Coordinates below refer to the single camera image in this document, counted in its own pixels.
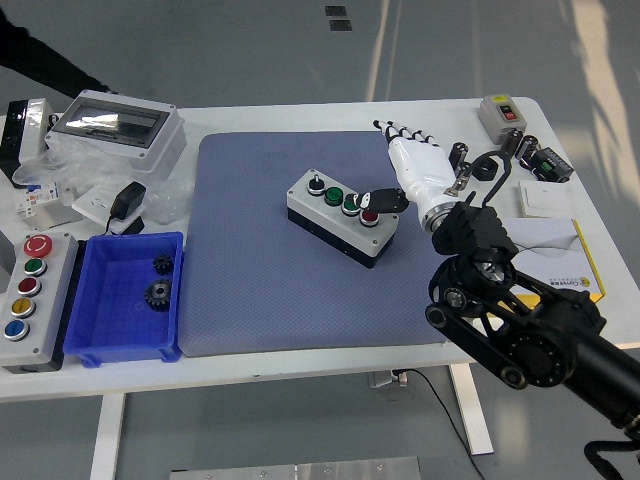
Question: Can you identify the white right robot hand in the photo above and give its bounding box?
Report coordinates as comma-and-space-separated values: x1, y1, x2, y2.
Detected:
344, 118, 460, 224

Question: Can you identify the grey four-button control box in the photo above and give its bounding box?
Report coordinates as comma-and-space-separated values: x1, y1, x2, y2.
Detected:
286, 168, 401, 270

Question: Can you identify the grey five-button control box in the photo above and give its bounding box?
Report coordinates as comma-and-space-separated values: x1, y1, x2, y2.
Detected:
0, 232, 80, 375

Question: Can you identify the black hex nut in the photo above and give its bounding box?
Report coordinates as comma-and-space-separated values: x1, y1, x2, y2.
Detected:
472, 156, 500, 181

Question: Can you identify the black module with green terminal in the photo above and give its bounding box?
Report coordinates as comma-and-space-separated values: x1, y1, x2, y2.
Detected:
522, 145, 575, 184

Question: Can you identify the yellow and white cardboard box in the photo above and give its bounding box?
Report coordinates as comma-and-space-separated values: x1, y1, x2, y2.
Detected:
499, 217, 605, 306

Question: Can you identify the blue-grey table mat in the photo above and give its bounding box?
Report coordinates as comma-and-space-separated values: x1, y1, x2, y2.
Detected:
178, 130, 474, 358

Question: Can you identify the white table leg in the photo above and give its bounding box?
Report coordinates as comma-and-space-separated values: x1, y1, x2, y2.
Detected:
448, 363, 495, 456
89, 392, 126, 480

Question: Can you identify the black power adapter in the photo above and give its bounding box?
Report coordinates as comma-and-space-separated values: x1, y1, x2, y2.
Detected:
109, 181, 148, 220

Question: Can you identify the large black bevel gear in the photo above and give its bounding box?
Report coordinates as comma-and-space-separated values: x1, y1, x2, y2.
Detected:
143, 279, 175, 313

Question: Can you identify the silver metal plate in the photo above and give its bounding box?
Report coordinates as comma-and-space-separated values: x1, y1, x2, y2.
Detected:
168, 455, 422, 480

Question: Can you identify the clear plastic bag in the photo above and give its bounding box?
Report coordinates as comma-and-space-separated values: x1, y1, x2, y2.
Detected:
12, 134, 195, 225

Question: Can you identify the blue plastic bin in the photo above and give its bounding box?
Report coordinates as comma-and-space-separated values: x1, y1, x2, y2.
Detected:
63, 230, 185, 369

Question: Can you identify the black and white wrapped device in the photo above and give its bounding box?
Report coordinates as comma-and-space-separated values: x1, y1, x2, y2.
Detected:
0, 98, 60, 190

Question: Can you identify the grey two-button switch box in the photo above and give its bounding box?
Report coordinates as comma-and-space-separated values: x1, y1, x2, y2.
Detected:
477, 94, 530, 145

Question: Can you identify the white wall switch plate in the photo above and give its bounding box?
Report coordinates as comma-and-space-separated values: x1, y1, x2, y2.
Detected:
517, 179, 572, 218

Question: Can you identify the black cable under table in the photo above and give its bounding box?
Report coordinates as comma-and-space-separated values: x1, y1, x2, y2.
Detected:
399, 368, 486, 480

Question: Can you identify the grey enclosure with clear lid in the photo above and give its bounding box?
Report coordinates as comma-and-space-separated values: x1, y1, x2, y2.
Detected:
44, 89, 187, 181

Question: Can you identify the white wall socket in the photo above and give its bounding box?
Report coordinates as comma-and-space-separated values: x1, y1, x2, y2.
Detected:
71, 185, 146, 235

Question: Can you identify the silver metal bracket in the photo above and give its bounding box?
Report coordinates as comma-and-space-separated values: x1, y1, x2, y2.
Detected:
33, 202, 85, 232

